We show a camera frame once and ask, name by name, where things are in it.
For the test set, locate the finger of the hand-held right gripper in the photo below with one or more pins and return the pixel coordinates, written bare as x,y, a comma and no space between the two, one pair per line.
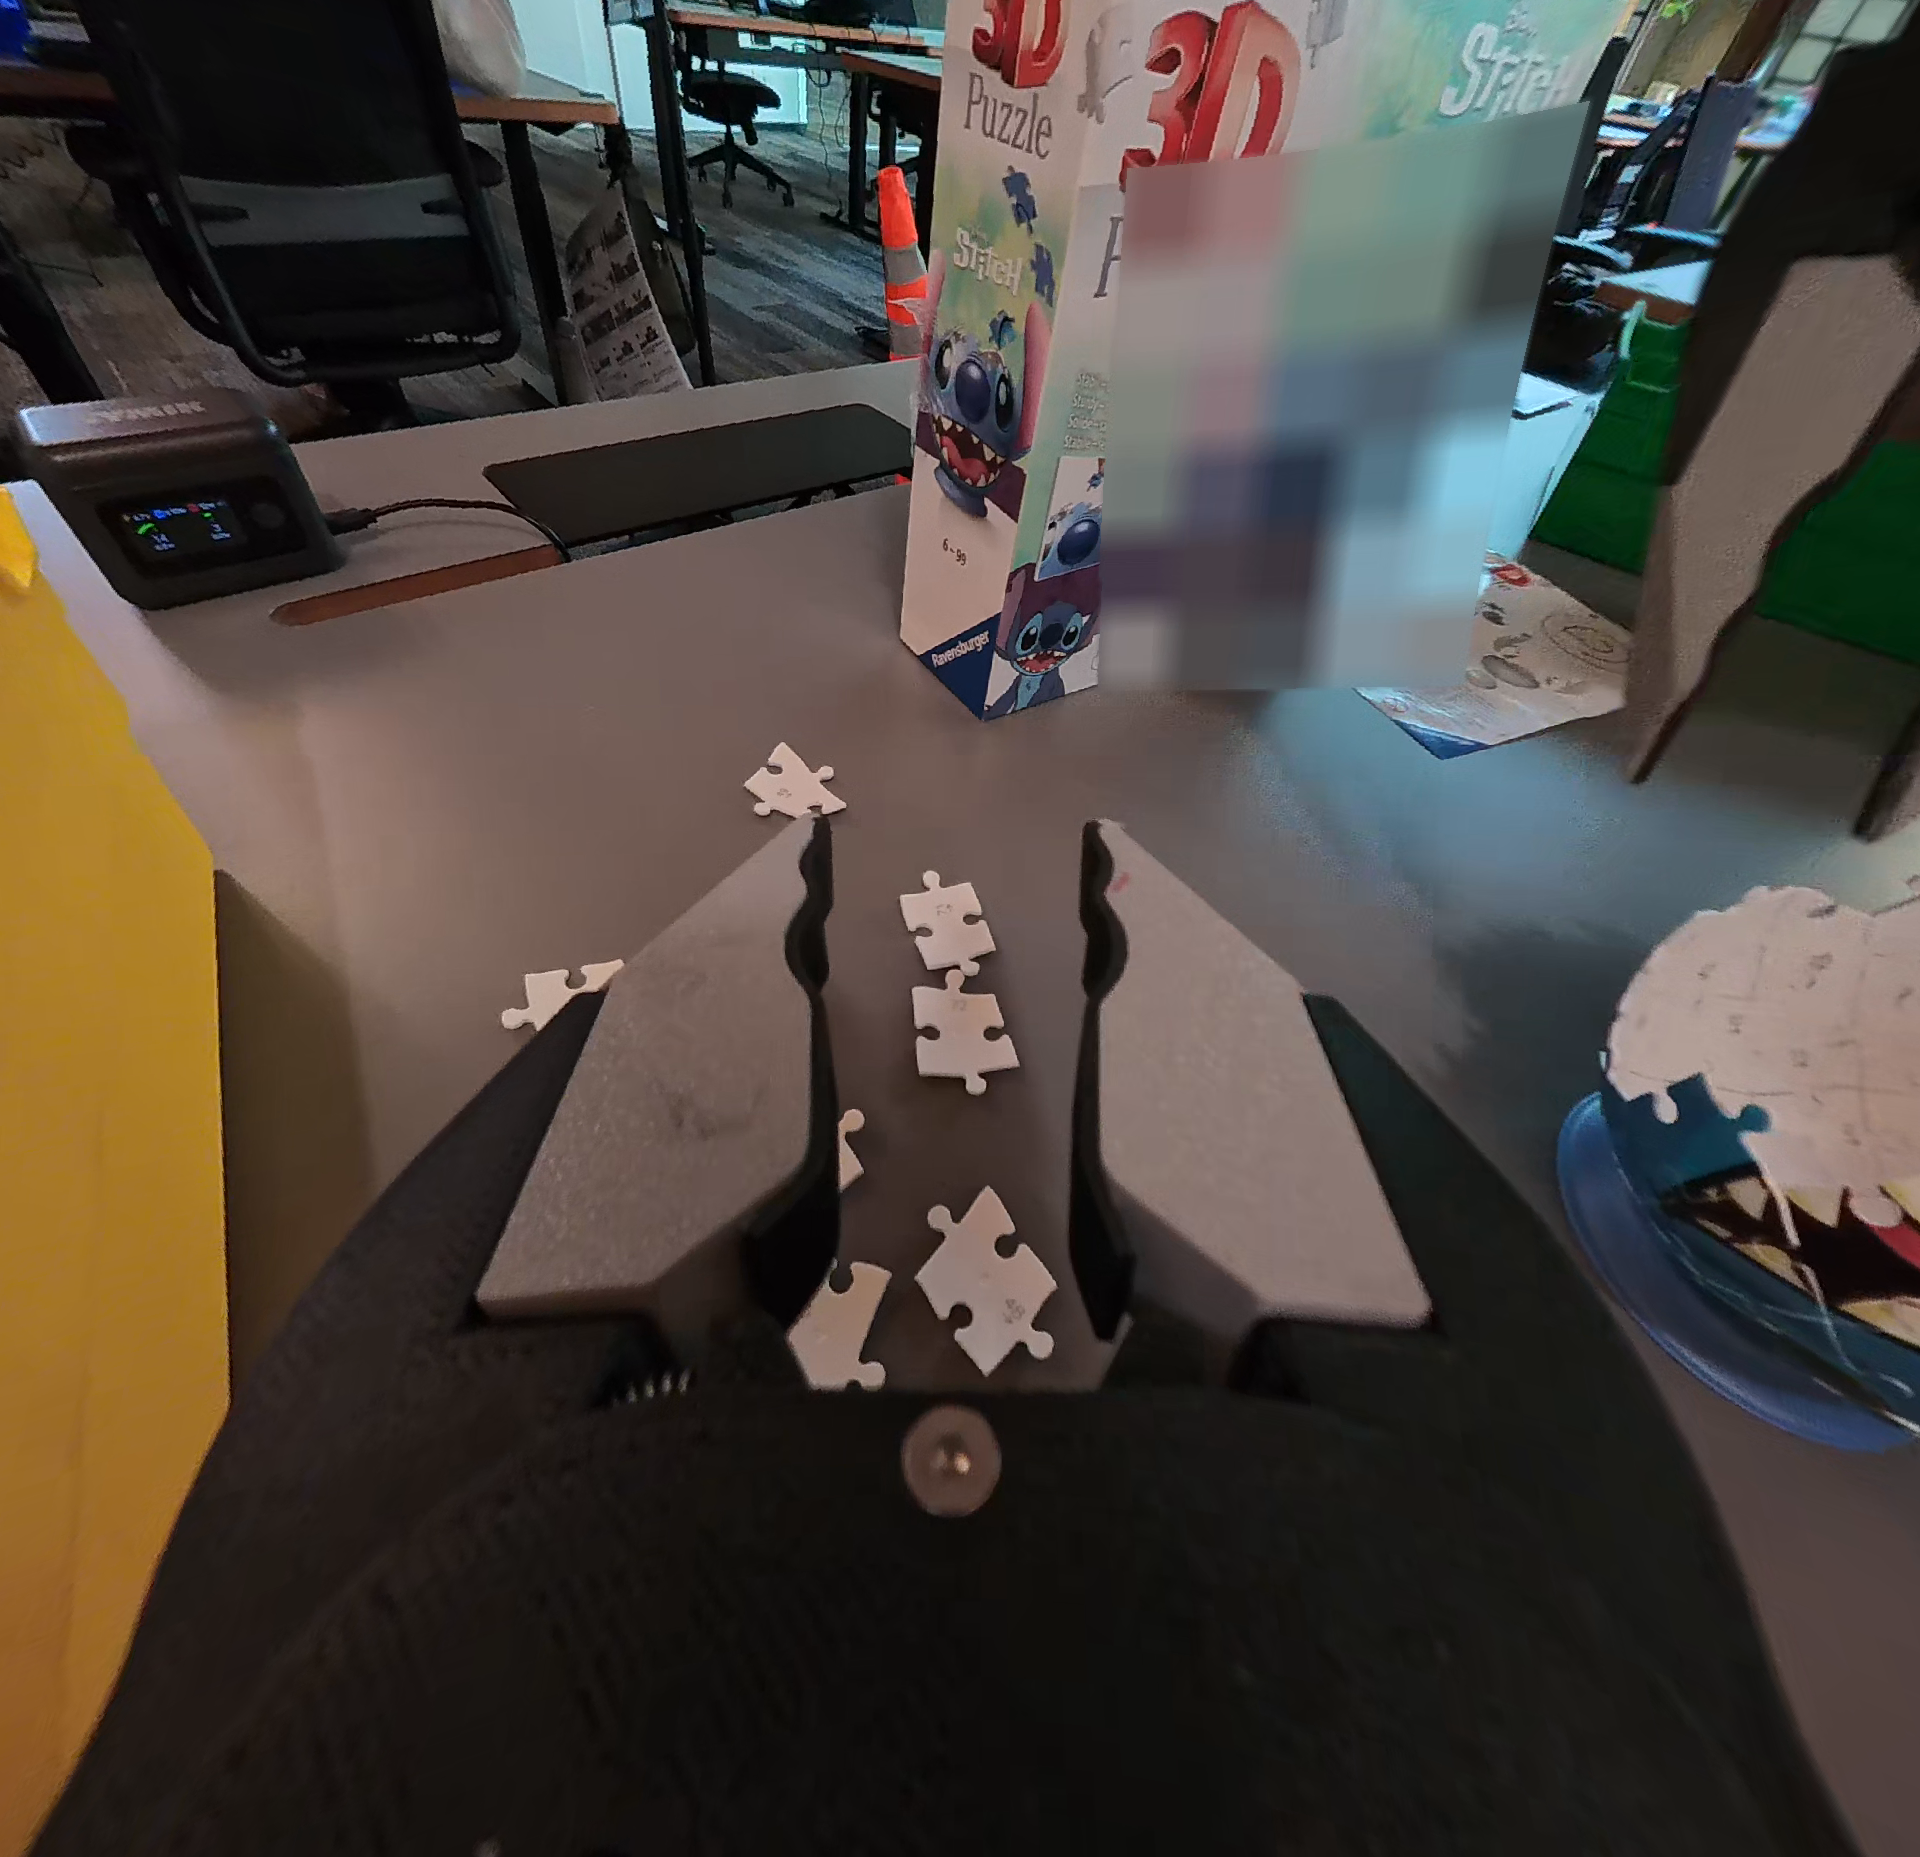
1755,462
1892,733

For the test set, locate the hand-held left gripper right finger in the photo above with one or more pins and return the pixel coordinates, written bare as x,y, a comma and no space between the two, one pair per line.
1244,1137

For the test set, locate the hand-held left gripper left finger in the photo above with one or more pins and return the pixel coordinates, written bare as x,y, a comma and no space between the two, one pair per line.
660,1137

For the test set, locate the puzzle pieces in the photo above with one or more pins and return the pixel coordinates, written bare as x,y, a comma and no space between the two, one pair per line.
960,1032

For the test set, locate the partly built puzzle ball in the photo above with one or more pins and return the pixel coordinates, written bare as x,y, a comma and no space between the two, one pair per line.
1785,1017

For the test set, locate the puzzle instruction leaflet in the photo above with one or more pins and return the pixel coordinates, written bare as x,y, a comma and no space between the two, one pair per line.
1561,642

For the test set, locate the blue puzzle ball stand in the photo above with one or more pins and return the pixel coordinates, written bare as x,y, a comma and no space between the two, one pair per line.
1650,1286

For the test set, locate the printed cardboard puzzle box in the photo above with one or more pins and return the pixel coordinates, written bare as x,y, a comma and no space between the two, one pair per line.
990,386

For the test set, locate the green storage bin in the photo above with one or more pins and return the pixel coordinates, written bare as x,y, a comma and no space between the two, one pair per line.
1590,476

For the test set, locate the yellow plastic bin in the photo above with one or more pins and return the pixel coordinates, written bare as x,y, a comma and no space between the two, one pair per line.
90,987

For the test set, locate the black desk pad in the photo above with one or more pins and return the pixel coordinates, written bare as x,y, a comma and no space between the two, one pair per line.
705,462

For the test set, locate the grey portable power station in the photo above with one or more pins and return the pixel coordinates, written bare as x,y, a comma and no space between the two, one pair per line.
181,493

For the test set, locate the orange traffic cone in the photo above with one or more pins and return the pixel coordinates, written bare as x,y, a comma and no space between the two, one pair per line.
902,266

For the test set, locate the background office desk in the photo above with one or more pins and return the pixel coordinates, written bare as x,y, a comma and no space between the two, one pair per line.
884,64

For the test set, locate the black office chair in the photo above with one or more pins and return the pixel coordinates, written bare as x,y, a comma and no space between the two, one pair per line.
729,94
300,87

